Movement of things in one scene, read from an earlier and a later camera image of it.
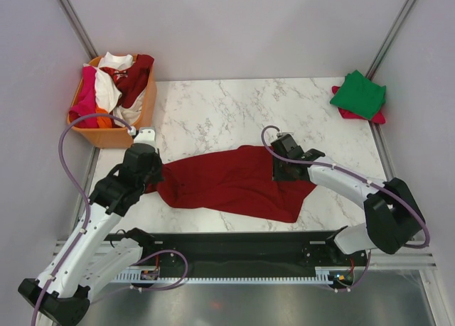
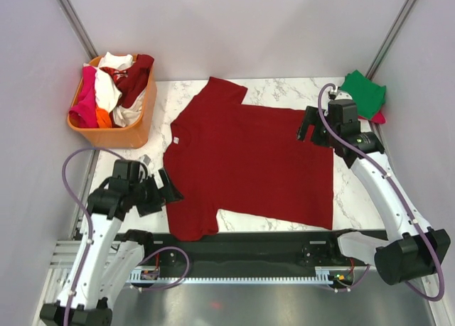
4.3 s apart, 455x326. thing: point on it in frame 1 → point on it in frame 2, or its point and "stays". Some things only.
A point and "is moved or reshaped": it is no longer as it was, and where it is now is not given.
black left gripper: [158, 177] → [168, 193]
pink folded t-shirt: [379, 118] stays
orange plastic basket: [118, 138] stays
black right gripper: [276, 175] → [313, 117]
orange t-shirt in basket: [103, 123] stays
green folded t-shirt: [360, 95] stays
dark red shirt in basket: [131, 82] stays
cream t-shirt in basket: [129, 115] stays
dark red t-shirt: [238, 179] is moved or reshaped
